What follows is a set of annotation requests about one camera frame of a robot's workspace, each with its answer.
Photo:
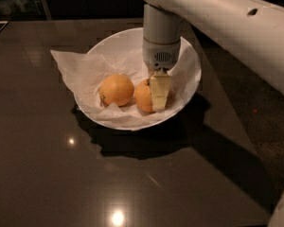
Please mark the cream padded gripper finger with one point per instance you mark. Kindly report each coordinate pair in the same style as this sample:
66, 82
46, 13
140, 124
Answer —
160, 85

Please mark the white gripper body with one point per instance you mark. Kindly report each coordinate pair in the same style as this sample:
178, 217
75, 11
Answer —
160, 56

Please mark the orange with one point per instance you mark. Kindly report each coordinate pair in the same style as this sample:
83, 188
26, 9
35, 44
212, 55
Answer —
142, 96
117, 89

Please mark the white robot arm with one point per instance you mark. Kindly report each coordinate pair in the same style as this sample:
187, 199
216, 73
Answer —
251, 30

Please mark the white bowl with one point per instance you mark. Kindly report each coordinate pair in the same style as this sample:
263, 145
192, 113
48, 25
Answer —
189, 70

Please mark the white paper liner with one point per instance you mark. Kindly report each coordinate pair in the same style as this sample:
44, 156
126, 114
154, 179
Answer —
85, 70

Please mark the glass cabinet in background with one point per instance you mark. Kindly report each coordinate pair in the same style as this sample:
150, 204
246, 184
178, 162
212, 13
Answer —
23, 10

